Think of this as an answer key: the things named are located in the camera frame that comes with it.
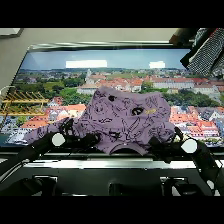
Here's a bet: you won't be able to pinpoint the silver frame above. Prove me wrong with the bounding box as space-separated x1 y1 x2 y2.
0 152 224 197

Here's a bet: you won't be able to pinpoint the purple printed long-sleeved shirt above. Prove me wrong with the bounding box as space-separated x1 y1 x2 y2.
23 85 177 156

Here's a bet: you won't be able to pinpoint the black and white checked garment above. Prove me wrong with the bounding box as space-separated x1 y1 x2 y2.
187 28 224 78

